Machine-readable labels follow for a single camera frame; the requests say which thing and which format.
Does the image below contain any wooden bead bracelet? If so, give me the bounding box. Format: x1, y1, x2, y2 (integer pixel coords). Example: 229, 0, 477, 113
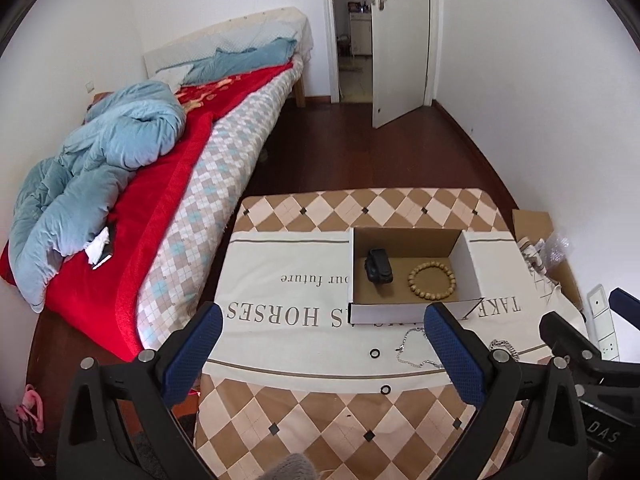
406, 260, 458, 302

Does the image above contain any white cardboard box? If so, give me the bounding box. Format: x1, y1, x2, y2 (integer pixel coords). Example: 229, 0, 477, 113
347, 228, 485, 326

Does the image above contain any cream checkered tablecloth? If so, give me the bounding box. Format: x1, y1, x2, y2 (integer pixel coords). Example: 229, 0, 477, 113
194, 188, 579, 479

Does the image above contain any white door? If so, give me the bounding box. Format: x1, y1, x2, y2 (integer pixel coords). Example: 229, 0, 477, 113
372, 0, 430, 128

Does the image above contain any teal pillow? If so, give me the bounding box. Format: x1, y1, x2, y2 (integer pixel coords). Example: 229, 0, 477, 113
182, 38, 297, 86

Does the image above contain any thin silver chain necklace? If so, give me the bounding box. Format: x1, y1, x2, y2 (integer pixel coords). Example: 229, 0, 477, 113
392, 326, 446, 370

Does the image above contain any cream patterned cloth bag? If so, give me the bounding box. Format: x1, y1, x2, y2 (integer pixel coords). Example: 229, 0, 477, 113
518, 236, 561, 304

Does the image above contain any light blue duvet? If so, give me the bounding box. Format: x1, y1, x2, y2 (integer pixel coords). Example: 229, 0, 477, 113
8, 79, 186, 313

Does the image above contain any small white packet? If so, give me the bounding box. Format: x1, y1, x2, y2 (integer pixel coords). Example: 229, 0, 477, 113
85, 226, 113, 270

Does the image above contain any black smart watch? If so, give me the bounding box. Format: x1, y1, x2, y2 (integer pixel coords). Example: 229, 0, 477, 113
363, 248, 394, 284

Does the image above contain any checkered bed sheet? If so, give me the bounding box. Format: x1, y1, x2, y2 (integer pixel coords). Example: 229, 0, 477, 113
137, 54, 304, 349

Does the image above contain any white bed headboard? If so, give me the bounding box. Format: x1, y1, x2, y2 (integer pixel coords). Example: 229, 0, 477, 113
143, 6, 314, 76

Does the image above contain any red blanket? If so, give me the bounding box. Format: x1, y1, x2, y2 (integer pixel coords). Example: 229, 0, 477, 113
1, 61, 291, 361

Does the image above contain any clear plastic bag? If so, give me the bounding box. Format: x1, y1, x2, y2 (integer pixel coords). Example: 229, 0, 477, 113
540, 231, 573, 271

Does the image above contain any white power strip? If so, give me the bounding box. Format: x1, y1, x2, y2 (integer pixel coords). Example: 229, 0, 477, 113
587, 284, 620, 361

